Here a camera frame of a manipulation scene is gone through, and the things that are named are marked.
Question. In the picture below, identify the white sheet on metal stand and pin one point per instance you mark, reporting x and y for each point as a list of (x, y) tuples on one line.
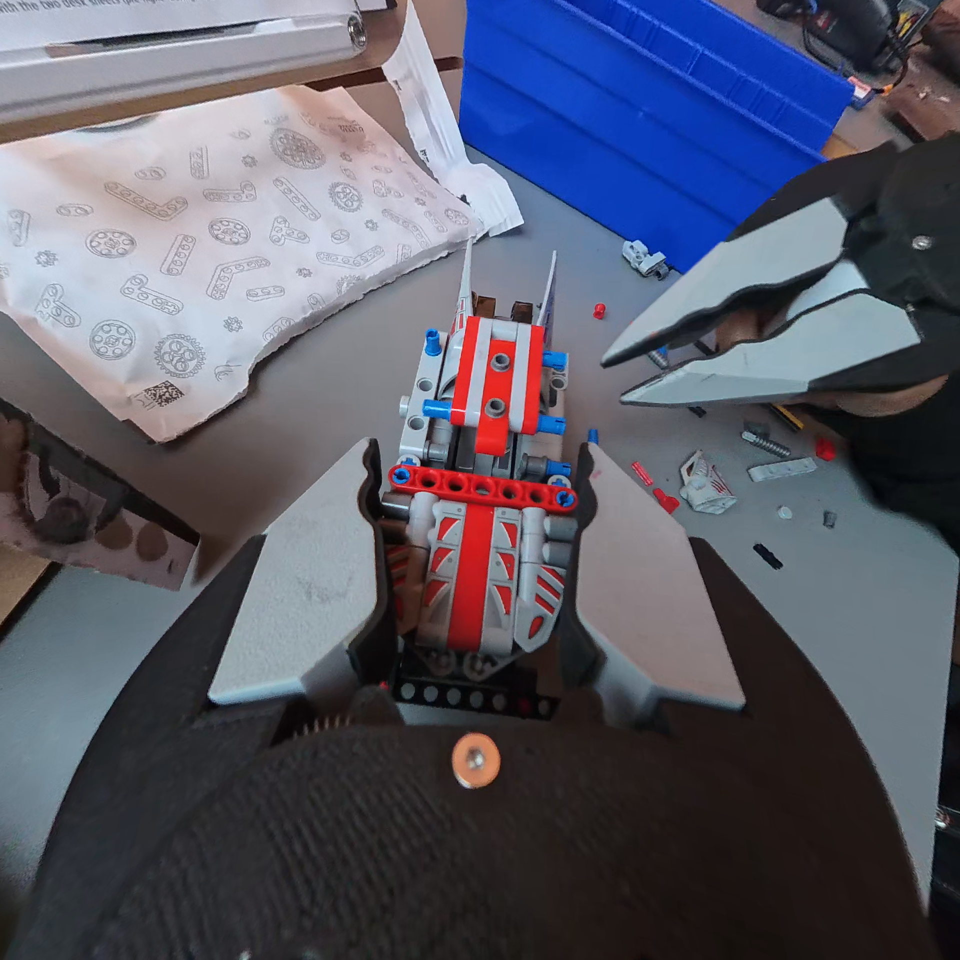
[(150, 45)]

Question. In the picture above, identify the person's right hand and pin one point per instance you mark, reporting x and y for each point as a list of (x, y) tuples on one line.
[(877, 399)]

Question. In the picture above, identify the grey lego spring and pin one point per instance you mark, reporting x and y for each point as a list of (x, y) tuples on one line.
[(765, 441), (660, 357)]

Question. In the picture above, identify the red grey lego vehicle model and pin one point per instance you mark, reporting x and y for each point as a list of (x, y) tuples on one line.
[(480, 540)]

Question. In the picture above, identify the blue plastic bin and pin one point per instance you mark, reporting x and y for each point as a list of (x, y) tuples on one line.
[(637, 120)]

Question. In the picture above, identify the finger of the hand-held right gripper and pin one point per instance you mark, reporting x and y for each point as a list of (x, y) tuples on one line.
[(750, 262), (825, 345)]

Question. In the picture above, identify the thin red lego pin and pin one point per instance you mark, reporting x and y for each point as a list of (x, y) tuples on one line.
[(642, 473)]

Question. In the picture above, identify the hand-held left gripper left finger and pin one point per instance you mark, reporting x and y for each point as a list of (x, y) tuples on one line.
[(300, 592)]

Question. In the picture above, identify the black lego set box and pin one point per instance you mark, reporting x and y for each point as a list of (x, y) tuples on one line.
[(75, 517)]

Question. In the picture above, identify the grey printed lego panel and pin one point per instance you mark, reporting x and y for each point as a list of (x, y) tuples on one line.
[(705, 484)]

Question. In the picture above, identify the grey lego beam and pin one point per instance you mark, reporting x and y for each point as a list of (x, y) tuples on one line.
[(784, 469)]

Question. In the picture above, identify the brown wedge-shaped board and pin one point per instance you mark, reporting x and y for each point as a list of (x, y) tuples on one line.
[(926, 109)]

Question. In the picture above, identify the printed paper bag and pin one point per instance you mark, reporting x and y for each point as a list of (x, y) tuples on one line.
[(187, 262)]

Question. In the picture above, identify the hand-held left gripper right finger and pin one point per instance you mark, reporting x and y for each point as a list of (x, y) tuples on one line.
[(652, 600)]

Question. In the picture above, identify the small grey lego connector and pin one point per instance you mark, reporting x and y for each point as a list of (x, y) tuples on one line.
[(643, 259)]

